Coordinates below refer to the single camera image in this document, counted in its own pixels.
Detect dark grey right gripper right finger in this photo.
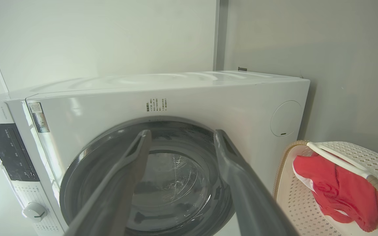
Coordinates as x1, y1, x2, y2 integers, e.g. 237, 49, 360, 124
213, 129, 299, 236

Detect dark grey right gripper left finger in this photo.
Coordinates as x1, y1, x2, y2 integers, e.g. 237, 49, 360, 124
65, 130, 152, 236

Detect white perforated laundry basket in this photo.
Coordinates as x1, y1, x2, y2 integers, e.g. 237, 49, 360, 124
273, 140, 378, 236

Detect dark round washing machine door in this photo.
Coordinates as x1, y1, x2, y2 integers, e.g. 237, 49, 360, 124
59, 116, 235, 236

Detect white washing machine knob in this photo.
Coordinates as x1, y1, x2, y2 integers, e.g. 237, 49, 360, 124
22, 202, 48, 223

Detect round white filter cover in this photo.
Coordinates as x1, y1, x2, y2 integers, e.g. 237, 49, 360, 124
270, 101, 303, 137

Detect red and white garment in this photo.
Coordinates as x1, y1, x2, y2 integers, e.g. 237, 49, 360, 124
292, 152, 378, 232

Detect white front-load washing machine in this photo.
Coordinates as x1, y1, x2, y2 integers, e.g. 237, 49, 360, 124
0, 70, 311, 236

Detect silver sticker on washing machine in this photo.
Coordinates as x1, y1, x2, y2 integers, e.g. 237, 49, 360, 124
28, 103, 50, 133

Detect black washing machine control panel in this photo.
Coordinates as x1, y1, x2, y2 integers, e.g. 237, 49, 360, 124
0, 124, 40, 182

